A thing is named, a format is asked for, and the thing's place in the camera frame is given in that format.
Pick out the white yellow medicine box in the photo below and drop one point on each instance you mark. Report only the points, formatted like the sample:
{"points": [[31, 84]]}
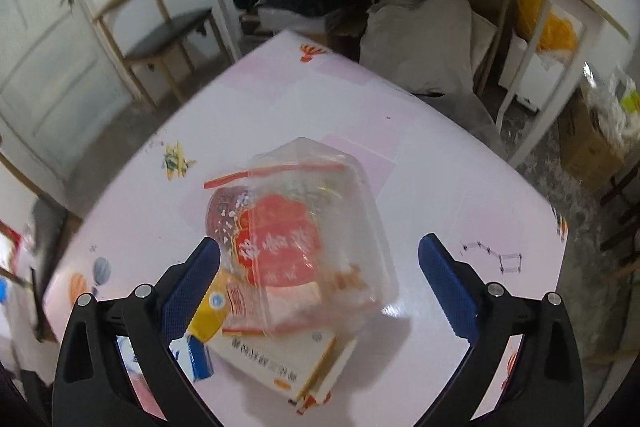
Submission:
{"points": [[280, 357]]}

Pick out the wooden chair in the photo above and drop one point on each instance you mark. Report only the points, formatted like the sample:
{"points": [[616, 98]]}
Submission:
{"points": [[165, 32]]}

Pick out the yellow plastic bag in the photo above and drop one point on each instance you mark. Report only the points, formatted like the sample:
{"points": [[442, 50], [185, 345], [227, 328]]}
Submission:
{"points": [[555, 27]]}

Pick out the small blue white box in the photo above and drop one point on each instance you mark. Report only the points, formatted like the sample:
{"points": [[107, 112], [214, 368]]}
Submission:
{"points": [[200, 357]]}

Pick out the white door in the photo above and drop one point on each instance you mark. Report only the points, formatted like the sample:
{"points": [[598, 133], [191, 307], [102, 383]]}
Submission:
{"points": [[40, 57]]}

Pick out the cardboard box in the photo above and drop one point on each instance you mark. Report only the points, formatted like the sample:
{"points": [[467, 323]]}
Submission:
{"points": [[585, 147]]}

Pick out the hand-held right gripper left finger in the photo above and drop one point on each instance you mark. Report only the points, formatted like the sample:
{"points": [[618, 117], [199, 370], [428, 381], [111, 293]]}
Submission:
{"points": [[192, 277]]}

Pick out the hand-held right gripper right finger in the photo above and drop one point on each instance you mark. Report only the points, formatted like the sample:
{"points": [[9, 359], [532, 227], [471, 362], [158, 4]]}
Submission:
{"points": [[447, 287]]}

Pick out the clear red printed plastic bag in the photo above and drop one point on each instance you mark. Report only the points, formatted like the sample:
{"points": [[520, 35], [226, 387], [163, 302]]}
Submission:
{"points": [[285, 237]]}

